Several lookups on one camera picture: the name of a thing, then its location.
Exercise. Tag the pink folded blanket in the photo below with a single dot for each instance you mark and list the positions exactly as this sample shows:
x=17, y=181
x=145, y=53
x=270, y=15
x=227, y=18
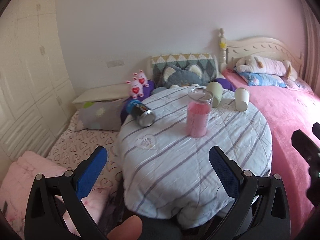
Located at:
x=16, y=187

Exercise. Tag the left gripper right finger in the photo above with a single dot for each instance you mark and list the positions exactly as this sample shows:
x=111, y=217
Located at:
x=260, y=210

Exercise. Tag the cream bedside table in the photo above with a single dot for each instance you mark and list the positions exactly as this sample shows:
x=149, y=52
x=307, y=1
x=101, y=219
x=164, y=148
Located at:
x=107, y=93

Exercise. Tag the grey cat plush pillow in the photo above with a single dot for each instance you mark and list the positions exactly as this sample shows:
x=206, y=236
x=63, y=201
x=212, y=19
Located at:
x=176, y=76

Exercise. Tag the white paper cup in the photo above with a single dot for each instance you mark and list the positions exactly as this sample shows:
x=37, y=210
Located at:
x=241, y=99

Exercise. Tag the yellow star sticker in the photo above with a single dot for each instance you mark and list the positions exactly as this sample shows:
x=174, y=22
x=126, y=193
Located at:
x=223, y=45

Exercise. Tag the cream wardrobe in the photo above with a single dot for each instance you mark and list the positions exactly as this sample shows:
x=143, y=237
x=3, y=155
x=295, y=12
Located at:
x=36, y=92

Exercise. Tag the heart pattern bed sheet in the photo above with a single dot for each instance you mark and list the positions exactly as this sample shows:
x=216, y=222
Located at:
x=74, y=146

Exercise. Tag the pink fleece blanket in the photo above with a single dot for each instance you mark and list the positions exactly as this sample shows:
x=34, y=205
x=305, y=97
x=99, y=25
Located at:
x=286, y=111

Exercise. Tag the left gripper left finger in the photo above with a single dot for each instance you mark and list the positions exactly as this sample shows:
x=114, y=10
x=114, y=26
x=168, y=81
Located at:
x=43, y=220

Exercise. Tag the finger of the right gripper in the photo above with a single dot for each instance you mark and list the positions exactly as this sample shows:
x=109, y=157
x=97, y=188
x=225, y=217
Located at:
x=305, y=147
x=316, y=130

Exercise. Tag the person's thumb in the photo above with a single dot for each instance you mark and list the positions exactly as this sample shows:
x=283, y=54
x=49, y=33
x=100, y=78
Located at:
x=130, y=229

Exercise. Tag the purple cushion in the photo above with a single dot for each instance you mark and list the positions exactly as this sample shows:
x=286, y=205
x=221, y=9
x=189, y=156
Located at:
x=146, y=92

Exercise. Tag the grey flower pillow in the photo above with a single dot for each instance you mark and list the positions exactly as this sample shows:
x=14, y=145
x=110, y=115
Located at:
x=101, y=115

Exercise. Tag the pink curtain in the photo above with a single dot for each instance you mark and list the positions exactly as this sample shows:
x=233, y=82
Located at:
x=311, y=69

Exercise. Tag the cream wooden bed headboard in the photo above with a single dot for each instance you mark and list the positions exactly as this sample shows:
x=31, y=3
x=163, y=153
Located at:
x=262, y=46

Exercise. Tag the green ceramic mug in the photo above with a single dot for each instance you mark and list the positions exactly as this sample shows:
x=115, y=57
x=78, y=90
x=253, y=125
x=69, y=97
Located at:
x=216, y=89

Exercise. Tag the left pink bunny toy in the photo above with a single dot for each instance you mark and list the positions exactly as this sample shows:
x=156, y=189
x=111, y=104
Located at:
x=135, y=88

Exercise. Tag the blue and silver can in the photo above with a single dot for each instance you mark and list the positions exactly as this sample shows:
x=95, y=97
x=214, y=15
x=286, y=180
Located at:
x=144, y=116

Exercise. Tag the right pink bunny toy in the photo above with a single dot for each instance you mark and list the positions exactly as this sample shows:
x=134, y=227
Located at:
x=141, y=77

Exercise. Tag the wall socket panel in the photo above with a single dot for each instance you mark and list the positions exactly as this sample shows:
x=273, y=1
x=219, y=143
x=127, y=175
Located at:
x=115, y=63

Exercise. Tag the pink bunny toy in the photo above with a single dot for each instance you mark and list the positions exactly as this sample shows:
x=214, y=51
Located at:
x=141, y=77
x=135, y=88

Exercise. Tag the blue cartoon pillow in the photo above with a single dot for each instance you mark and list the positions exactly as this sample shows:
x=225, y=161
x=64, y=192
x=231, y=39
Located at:
x=254, y=79

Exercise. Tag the striped white quilt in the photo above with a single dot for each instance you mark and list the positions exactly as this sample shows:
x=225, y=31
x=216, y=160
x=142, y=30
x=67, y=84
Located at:
x=167, y=173

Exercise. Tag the diamond pattern quilted headboard cover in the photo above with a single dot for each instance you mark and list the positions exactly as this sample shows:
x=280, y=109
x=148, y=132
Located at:
x=205, y=61

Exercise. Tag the white and pink plush dog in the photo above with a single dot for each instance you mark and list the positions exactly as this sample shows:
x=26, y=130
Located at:
x=263, y=65

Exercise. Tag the clear cup with pink paper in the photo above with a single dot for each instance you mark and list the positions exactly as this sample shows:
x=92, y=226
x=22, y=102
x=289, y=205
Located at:
x=198, y=111

